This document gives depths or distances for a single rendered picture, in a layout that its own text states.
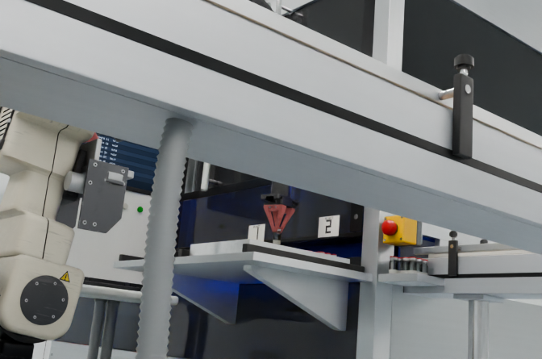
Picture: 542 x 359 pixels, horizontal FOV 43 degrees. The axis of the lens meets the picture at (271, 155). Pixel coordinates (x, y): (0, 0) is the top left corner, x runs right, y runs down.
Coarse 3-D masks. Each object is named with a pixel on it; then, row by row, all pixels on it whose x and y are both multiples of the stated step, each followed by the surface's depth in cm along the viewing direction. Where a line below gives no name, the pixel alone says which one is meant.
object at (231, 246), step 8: (232, 240) 171; (240, 240) 168; (248, 240) 165; (256, 240) 167; (192, 248) 184; (200, 248) 181; (208, 248) 178; (216, 248) 175; (224, 248) 172; (232, 248) 170; (240, 248) 167; (280, 248) 171; (288, 248) 172; (296, 248) 174; (312, 256) 177; (320, 256) 179; (328, 256) 181
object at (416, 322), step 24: (408, 312) 188; (432, 312) 194; (456, 312) 201; (504, 312) 216; (528, 312) 224; (408, 336) 186; (432, 336) 192; (456, 336) 199; (504, 336) 214; (528, 336) 222
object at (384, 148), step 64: (0, 0) 44; (64, 0) 47; (128, 0) 51; (192, 0) 54; (0, 64) 47; (64, 64) 47; (128, 64) 50; (192, 64) 53; (256, 64) 57; (320, 64) 62; (384, 64) 72; (128, 128) 59; (256, 128) 56; (320, 128) 61; (384, 128) 66; (448, 128) 73; (512, 128) 86; (320, 192) 76; (384, 192) 73; (448, 192) 71; (512, 192) 79
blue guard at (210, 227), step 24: (240, 192) 239; (264, 192) 229; (312, 192) 210; (192, 216) 260; (216, 216) 247; (240, 216) 236; (264, 216) 226; (312, 216) 207; (192, 240) 256; (216, 240) 243
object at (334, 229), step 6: (330, 216) 201; (336, 216) 199; (324, 222) 202; (336, 222) 198; (324, 228) 202; (330, 228) 200; (336, 228) 198; (318, 234) 203; (324, 234) 201; (330, 234) 199; (336, 234) 197
